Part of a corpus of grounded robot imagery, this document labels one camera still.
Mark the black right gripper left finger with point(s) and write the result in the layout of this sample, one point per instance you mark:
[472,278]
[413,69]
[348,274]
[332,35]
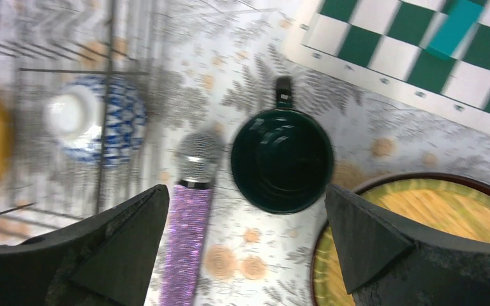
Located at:
[106,259]

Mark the purple glitter microphone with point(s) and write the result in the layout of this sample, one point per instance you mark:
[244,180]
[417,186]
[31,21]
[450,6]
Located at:
[198,159]

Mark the green woven bamboo plate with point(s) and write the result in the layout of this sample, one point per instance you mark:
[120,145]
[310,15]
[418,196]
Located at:
[415,239]

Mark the black glossy plate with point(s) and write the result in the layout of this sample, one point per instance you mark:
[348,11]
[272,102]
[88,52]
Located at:
[449,203]

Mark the grey wire dish rack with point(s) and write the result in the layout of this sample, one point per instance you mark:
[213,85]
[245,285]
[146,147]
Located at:
[44,45]

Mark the blue white patterned bowl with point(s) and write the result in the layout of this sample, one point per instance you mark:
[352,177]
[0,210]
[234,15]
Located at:
[95,119]

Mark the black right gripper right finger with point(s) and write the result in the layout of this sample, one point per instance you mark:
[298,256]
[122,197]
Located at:
[387,259]

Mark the green white chessboard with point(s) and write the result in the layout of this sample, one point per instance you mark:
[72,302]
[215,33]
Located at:
[381,46]

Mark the teal block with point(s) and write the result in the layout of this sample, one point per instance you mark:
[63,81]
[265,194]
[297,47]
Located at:
[461,16]

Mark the dark green mug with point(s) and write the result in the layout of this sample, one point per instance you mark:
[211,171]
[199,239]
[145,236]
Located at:
[282,159]

